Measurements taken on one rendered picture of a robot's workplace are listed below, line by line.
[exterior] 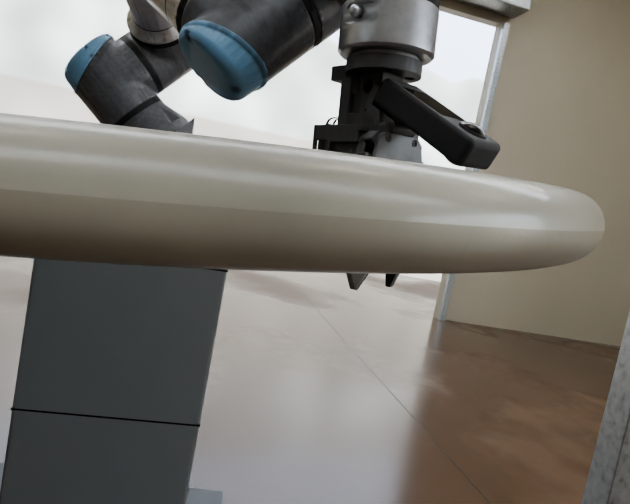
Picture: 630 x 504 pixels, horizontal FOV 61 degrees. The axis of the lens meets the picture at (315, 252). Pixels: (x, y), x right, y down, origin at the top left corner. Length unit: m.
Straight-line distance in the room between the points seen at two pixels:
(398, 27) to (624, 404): 1.06
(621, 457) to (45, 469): 1.25
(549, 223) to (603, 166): 6.62
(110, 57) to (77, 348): 0.65
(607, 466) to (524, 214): 1.28
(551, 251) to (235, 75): 0.43
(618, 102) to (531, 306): 2.41
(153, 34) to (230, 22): 0.78
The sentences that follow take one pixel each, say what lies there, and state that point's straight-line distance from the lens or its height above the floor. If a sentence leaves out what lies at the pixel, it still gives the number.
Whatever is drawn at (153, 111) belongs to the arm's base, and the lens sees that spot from 1.35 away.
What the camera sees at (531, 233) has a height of 0.98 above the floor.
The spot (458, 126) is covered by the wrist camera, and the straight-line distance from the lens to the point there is 0.46.
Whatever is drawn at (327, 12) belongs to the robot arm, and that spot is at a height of 1.18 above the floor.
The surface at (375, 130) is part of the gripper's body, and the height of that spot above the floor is 1.05.
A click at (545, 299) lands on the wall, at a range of 6.54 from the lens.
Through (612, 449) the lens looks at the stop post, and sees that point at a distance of 1.41.
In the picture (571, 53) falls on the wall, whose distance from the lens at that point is 6.62.
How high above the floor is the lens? 0.98
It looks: 5 degrees down
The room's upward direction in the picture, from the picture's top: 11 degrees clockwise
